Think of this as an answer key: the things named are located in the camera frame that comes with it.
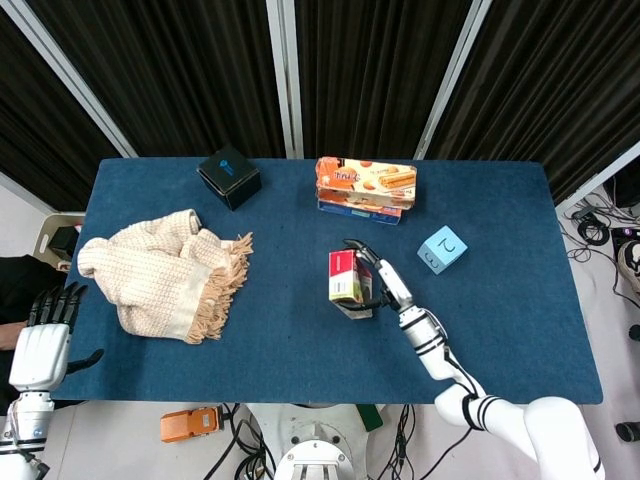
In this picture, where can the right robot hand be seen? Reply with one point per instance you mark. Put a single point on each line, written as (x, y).
(395, 287)

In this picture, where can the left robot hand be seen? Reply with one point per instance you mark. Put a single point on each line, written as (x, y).
(40, 350)

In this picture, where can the white red cookie box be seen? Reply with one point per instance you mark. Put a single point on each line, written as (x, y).
(342, 275)

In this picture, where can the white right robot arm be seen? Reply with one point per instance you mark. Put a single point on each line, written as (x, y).
(430, 345)

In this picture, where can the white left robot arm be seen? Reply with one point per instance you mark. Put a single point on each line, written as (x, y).
(27, 420)

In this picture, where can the black smartphone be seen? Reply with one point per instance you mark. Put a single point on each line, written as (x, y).
(371, 418)

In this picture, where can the light blue numbered cube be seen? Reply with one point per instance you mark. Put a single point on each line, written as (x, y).
(442, 250)

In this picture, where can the orange wafer roll box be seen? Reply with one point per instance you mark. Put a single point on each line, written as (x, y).
(365, 182)

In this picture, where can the small black box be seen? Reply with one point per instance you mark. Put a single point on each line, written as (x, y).
(64, 242)

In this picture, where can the white plastic bin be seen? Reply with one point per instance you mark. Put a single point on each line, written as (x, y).
(47, 235)

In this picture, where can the blue table cloth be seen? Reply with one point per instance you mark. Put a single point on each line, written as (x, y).
(300, 360)

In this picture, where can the cream knitted fringed blanket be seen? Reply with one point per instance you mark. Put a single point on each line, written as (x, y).
(155, 275)

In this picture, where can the orange foot pedal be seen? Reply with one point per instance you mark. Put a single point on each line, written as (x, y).
(190, 425)

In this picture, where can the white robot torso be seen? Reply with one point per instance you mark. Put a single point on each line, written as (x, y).
(310, 450)

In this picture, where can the black cardboard cube box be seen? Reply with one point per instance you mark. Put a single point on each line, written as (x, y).
(230, 180)

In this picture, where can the dark curtain panel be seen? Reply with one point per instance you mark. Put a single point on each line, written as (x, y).
(370, 75)
(175, 75)
(550, 75)
(40, 125)

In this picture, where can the beige black shoe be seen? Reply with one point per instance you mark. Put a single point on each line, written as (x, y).
(631, 265)

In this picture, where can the black cylinder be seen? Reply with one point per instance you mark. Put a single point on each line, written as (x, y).
(629, 432)

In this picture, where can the white frame post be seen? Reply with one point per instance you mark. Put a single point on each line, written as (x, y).
(286, 80)
(595, 180)
(75, 80)
(450, 85)

